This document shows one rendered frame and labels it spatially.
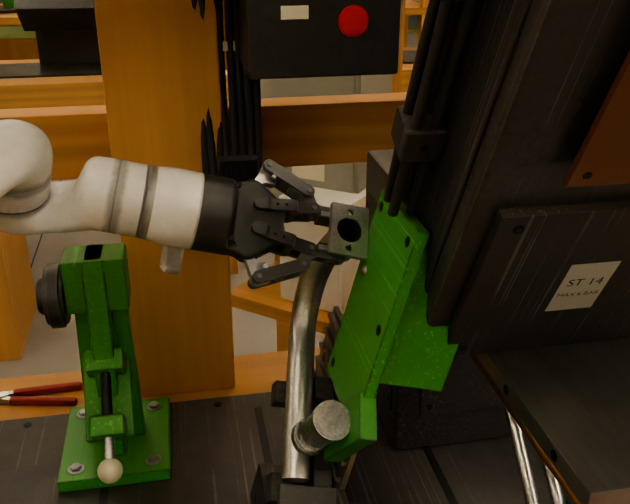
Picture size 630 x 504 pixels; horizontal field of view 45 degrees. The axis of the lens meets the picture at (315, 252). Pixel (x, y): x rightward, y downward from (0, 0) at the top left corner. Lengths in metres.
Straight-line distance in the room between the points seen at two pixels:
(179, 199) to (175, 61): 0.29
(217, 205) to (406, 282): 0.19
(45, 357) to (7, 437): 1.96
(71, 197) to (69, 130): 0.34
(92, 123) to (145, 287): 0.23
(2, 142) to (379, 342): 0.37
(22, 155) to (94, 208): 0.08
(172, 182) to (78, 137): 0.38
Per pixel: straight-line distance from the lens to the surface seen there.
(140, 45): 0.95
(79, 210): 0.72
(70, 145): 1.08
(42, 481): 1.00
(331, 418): 0.73
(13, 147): 0.70
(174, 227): 0.71
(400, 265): 0.67
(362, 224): 0.76
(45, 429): 1.08
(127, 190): 0.71
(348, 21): 0.86
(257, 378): 1.16
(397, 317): 0.68
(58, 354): 3.04
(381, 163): 0.93
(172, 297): 1.06
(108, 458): 0.91
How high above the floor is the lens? 1.52
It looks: 24 degrees down
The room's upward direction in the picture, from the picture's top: straight up
